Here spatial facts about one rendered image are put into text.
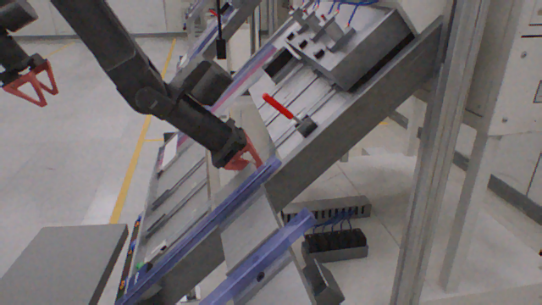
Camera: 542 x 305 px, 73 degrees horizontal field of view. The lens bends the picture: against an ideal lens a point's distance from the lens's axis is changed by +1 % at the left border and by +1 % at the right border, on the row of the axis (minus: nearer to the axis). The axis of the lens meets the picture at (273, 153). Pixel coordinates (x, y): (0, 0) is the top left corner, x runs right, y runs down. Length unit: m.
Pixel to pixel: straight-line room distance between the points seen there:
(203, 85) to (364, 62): 0.26
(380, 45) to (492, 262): 0.66
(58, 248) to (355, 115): 0.87
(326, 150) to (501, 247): 0.67
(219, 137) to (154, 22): 8.83
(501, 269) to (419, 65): 0.62
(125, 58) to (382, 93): 0.38
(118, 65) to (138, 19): 8.90
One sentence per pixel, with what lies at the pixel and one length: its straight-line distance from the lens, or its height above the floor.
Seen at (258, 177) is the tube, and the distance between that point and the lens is 0.42.
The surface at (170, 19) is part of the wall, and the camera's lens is 9.38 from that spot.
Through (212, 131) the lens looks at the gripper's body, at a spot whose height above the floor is 1.02.
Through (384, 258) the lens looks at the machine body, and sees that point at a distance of 0.99.
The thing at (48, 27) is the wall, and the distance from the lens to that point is 9.93.
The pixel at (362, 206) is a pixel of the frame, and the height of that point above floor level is 0.66.
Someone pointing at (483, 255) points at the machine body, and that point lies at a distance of 1.10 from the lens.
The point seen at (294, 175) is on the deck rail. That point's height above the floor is 0.96.
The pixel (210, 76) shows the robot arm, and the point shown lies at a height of 1.11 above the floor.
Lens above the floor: 1.25
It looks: 26 degrees down
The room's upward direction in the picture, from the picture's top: straight up
